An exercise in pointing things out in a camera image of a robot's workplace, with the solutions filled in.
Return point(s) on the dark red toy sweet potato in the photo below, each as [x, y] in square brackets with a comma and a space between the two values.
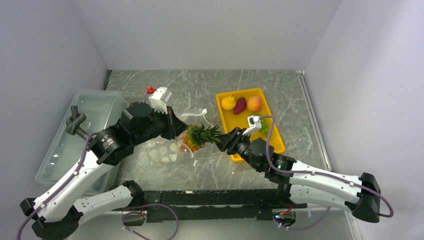
[240, 106]

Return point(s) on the clear plastic storage bin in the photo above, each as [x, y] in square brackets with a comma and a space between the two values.
[102, 108]

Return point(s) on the orange toy pineapple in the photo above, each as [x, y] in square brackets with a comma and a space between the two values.
[198, 135]

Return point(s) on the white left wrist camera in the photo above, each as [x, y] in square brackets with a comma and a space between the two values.
[159, 98]

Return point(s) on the yellow plastic tray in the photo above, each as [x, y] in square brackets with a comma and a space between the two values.
[229, 120]

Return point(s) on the yellow toy pear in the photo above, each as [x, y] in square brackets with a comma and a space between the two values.
[228, 103]

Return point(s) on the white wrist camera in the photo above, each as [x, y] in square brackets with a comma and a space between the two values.
[254, 125]
[159, 98]

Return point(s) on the toy peach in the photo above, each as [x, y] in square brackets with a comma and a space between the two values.
[254, 104]

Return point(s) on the green toy lettuce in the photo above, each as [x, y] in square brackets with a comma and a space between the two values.
[264, 127]

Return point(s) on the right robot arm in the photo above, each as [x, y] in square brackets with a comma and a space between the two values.
[299, 183]

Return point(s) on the clear polka-dot zip bag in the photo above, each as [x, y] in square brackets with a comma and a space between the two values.
[161, 151]

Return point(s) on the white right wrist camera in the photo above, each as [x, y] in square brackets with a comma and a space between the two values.
[254, 125]

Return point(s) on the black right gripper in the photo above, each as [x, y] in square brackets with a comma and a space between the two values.
[229, 141]

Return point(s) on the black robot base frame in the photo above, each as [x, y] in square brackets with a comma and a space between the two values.
[193, 205]

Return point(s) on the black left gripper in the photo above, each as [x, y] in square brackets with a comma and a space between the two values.
[174, 126]

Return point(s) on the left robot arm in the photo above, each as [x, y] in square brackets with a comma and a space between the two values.
[57, 213]

